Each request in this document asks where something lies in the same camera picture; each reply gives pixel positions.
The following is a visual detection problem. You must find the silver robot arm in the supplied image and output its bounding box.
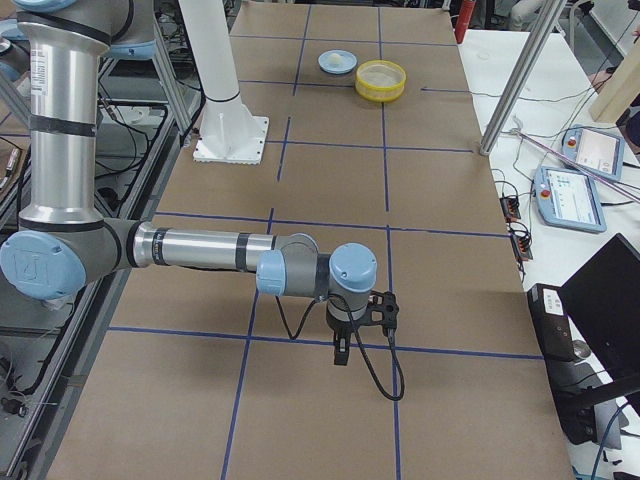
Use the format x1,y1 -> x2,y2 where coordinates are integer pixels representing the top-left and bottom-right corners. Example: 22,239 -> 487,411
1,1 -> 377,365

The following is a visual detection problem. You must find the lower orange black connector block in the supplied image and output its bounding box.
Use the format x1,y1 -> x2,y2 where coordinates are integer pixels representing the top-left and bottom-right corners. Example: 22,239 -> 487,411
510,232 -> 533,262

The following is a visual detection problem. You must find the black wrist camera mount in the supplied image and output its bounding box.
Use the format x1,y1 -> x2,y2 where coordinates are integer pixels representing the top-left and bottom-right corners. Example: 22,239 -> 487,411
361,291 -> 399,337

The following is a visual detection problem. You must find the far blue teach pendant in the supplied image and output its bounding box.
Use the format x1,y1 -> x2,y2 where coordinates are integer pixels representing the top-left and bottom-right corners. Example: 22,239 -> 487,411
562,125 -> 624,181

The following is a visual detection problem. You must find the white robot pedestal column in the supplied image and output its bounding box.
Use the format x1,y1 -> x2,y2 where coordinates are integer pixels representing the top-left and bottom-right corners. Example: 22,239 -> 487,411
179,0 -> 269,165

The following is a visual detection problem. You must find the black monitor on stand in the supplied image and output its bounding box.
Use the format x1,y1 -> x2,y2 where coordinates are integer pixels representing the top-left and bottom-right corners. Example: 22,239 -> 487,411
558,232 -> 640,446

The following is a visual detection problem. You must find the white steamed bun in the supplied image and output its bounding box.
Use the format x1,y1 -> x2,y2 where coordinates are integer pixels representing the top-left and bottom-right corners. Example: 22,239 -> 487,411
327,52 -> 343,69

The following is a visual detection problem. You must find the black computer box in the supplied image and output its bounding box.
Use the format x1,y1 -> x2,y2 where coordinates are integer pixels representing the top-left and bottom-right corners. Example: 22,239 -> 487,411
527,283 -> 575,362

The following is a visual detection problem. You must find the yellow bamboo steamer basket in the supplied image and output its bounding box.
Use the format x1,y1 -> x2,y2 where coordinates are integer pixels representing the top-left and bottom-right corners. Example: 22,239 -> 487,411
355,60 -> 407,103

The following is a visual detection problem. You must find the blue teach pendant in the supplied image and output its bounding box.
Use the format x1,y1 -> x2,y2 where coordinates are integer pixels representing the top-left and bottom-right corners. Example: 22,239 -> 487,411
562,125 -> 624,181
533,166 -> 607,233

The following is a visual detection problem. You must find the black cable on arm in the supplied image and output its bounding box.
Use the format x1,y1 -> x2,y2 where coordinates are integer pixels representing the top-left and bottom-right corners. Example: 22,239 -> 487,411
273,292 -> 406,402

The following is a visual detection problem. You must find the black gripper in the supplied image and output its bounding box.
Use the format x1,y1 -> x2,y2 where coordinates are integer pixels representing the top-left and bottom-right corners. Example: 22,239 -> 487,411
327,316 -> 354,366

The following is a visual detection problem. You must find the red fire extinguisher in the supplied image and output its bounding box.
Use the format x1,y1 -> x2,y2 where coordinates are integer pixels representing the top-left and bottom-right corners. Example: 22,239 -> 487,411
454,0 -> 476,44

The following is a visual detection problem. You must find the wooden beam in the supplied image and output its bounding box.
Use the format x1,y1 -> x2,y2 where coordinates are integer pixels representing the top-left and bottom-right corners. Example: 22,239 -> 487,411
589,42 -> 640,123

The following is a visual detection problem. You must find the near blue teach pendant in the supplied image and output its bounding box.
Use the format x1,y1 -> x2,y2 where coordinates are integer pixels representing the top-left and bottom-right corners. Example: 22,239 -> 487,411
533,166 -> 607,233

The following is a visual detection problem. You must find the brown paper table cover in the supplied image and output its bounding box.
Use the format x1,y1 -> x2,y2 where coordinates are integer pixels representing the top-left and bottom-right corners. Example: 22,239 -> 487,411
45,4 -> 576,480

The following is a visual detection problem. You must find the light blue plate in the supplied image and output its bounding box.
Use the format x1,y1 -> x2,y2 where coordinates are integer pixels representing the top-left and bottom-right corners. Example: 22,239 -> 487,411
318,49 -> 358,75

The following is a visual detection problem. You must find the orange black connector block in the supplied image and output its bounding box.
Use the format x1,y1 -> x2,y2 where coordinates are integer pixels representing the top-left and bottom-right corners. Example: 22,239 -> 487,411
499,195 -> 521,223
510,232 -> 533,262

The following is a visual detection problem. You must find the upper orange black connector block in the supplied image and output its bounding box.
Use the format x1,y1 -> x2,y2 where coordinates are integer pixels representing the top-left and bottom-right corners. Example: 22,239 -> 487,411
499,195 -> 521,223

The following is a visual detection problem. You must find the metal reacher grabber stick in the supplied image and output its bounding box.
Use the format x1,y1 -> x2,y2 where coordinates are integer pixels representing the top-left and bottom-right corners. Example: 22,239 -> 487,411
510,116 -> 639,203

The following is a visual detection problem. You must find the aluminium frame post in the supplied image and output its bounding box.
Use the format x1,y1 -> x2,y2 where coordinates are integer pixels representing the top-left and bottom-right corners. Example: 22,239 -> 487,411
479,0 -> 564,156

